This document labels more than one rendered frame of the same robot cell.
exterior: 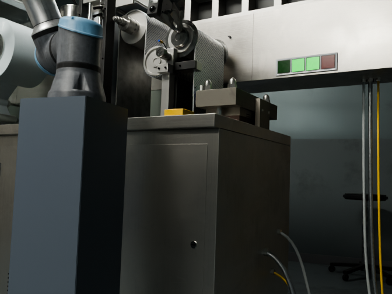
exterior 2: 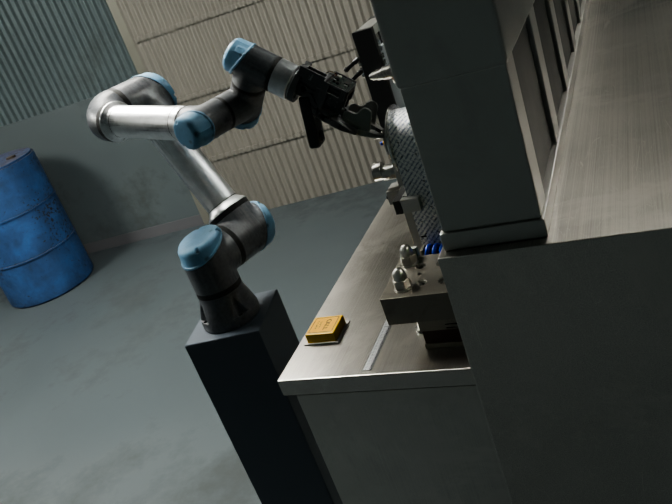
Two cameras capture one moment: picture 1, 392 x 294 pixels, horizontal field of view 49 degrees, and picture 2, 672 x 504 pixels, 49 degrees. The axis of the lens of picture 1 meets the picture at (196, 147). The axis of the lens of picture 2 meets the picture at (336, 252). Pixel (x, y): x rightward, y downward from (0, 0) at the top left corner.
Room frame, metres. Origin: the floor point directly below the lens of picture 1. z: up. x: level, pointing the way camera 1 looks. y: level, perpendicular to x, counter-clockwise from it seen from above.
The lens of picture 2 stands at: (1.32, -1.39, 1.71)
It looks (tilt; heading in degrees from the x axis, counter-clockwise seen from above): 24 degrees down; 86
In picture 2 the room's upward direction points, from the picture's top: 20 degrees counter-clockwise
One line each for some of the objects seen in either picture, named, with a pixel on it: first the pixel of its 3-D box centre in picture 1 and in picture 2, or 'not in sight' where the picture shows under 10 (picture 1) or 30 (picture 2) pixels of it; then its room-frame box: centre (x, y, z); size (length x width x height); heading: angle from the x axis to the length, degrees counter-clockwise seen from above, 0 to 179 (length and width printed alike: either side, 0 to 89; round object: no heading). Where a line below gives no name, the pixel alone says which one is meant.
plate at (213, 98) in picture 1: (240, 106); (491, 279); (1.66, -0.17, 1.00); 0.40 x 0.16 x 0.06; 149
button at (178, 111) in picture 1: (179, 114); (325, 329); (1.34, 0.06, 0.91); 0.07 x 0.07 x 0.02; 59
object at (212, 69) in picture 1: (209, 79); (467, 202); (1.69, -0.04, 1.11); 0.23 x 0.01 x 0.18; 149
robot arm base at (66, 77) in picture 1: (77, 85); (224, 299); (1.13, 0.32, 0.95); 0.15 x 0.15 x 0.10
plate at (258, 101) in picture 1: (262, 114); not in sight; (1.63, -0.25, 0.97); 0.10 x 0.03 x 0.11; 149
